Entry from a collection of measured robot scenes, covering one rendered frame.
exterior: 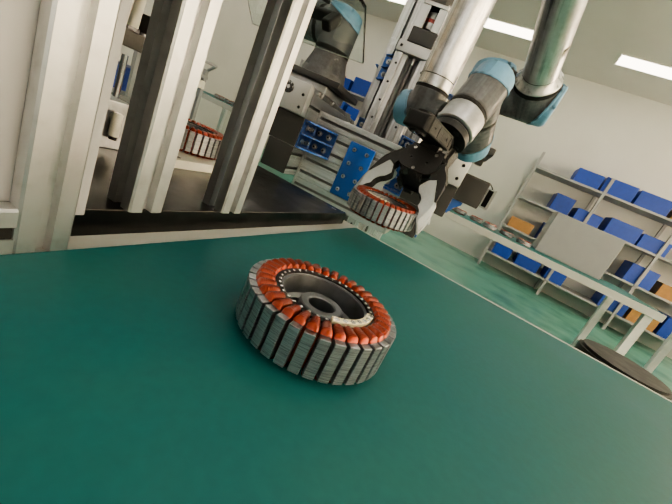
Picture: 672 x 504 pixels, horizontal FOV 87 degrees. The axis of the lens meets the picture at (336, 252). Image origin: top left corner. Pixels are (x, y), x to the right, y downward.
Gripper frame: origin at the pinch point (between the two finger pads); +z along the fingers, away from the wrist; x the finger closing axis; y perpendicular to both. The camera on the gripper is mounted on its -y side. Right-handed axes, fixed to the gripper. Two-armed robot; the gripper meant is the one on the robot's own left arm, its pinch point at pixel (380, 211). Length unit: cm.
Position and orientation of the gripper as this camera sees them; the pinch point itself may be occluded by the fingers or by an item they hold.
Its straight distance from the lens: 57.3
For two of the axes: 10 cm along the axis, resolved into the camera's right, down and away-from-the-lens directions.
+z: -6.2, 7.6, -1.8
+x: -7.4, -4.9, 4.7
